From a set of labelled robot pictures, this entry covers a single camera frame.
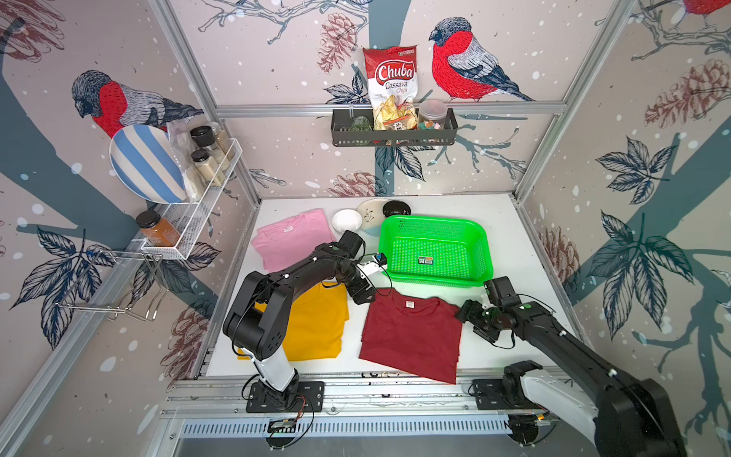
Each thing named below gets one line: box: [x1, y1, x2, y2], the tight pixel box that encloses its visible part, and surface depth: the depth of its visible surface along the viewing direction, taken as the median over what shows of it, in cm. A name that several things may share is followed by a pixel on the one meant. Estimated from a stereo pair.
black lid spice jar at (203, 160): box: [190, 148, 225, 186], surface depth 78 cm
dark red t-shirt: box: [358, 287, 463, 385], surface depth 85 cm
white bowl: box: [331, 208, 363, 234], surface depth 112 cm
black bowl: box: [382, 199, 412, 219], surface depth 113 cm
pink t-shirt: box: [250, 208, 336, 272], surface depth 112 cm
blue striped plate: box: [109, 123, 188, 205], surface depth 68 cm
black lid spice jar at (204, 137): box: [190, 124, 230, 170], surface depth 81 cm
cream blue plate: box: [355, 198, 390, 238], surface depth 117 cm
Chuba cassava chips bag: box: [362, 44, 419, 132], surface depth 83 cm
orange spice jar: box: [135, 209, 182, 247], surface depth 64 cm
